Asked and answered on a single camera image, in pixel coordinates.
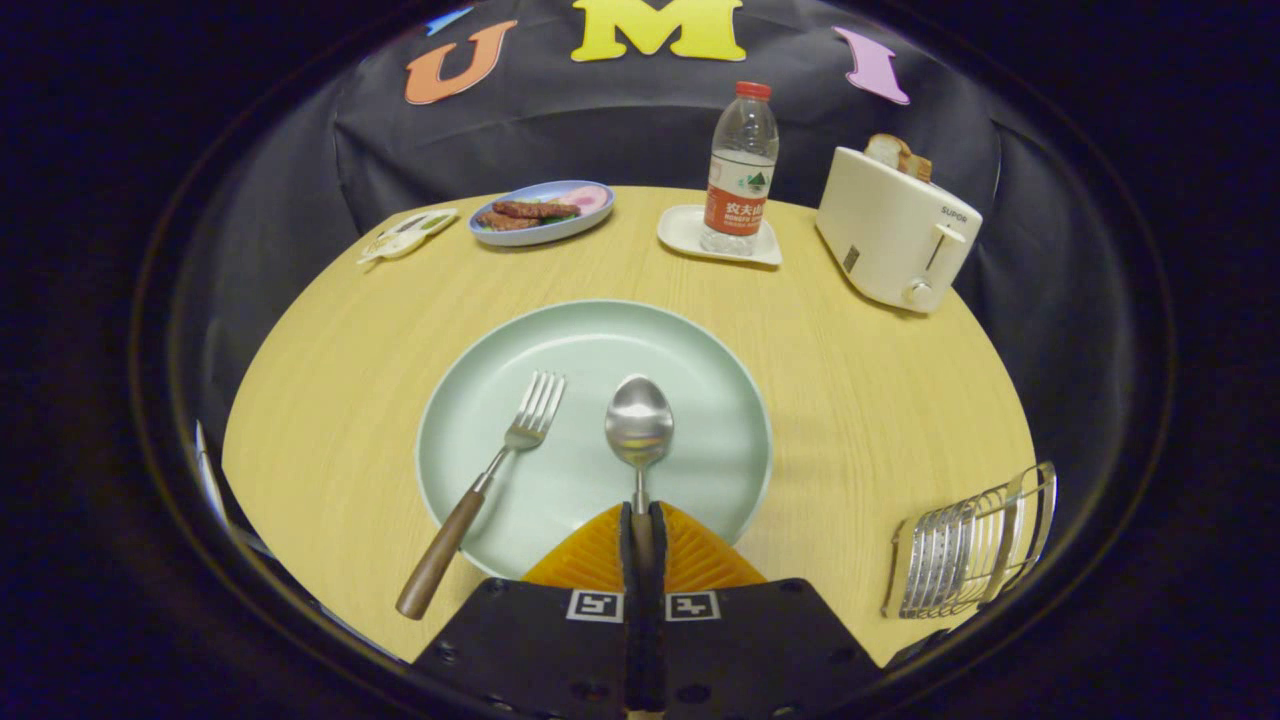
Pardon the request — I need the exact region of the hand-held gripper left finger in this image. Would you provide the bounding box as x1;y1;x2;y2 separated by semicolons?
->
410;500;641;720

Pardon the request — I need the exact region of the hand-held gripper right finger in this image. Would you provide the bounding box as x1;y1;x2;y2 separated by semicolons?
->
645;500;886;720

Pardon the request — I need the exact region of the metal fork wooden handle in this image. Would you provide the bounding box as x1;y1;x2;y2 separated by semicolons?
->
395;371;567;621

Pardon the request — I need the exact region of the metal spoon wooden handle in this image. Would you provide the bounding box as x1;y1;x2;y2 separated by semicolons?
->
604;375;676;601

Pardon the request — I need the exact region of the pale green round plate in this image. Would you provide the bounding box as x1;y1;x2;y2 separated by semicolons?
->
415;299;774;581

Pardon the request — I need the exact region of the blue oval plate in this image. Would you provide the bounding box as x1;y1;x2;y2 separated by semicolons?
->
468;180;616;248

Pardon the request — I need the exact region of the small white square tray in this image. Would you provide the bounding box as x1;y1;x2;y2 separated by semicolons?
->
657;205;783;267

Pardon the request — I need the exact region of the clear water bottle red label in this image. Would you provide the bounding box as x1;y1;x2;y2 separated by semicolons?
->
699;81;780;257

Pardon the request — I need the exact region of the white divided sauce dish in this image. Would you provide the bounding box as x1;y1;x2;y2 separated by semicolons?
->
358;208;459;265

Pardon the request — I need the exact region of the cream white toaster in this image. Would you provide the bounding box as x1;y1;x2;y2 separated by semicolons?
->
815;146;984;315

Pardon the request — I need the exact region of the silver wire rack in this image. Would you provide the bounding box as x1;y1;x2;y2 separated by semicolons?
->
881;461;1058;620

